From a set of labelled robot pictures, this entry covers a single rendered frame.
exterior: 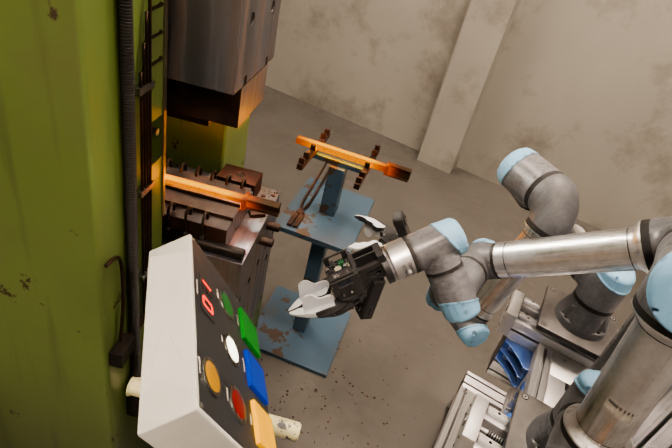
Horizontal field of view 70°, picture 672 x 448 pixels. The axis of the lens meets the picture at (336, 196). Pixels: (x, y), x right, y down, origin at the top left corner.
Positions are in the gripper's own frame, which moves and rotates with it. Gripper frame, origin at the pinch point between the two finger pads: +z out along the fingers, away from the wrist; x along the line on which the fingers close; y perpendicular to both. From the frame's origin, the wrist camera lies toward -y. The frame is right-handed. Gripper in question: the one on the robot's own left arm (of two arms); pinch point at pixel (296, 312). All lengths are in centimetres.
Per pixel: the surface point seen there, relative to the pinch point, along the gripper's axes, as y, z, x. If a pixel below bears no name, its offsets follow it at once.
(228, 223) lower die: -2.3, 11.8, -38.5
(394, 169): -34, -41, -72
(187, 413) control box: 22.4, 11.8, 26.8
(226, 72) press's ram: 37.2, -5.7, -31.6
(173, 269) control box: 22.5, 13.6, 0.5
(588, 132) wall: -167, -211, -188
